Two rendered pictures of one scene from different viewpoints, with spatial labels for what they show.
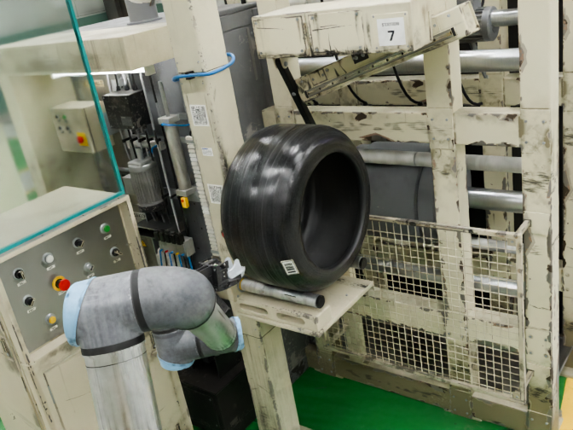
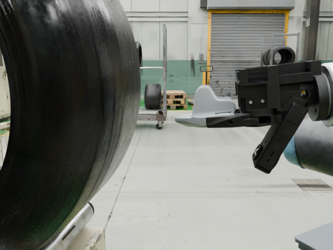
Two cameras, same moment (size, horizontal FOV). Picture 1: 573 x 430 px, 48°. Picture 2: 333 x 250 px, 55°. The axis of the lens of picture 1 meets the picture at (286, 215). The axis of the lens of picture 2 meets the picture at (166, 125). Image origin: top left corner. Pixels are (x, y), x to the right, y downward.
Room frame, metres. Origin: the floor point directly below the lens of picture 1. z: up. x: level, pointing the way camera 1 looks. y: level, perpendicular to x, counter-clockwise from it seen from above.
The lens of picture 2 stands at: (2.01, 0.56, 1.20)
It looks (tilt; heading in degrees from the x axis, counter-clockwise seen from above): 11 degrees down; 238
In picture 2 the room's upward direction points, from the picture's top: straight up
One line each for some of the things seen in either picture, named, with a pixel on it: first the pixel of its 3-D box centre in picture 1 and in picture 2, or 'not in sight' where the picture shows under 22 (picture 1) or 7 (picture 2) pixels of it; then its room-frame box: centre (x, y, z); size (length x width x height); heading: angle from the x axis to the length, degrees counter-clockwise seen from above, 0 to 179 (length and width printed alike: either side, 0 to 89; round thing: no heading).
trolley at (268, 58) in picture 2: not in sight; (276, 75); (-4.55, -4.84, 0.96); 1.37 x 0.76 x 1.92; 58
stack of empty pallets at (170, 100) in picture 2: not in sight; (171, 98); (-3.08, -7.40, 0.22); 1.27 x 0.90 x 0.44; 58
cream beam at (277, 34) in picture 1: (345, 26); not in sight; (2.20, -0.31, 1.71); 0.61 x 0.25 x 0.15; 50
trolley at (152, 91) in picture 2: not in sight; (132, 78); (-0.70, -5.10, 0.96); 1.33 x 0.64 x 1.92; 146
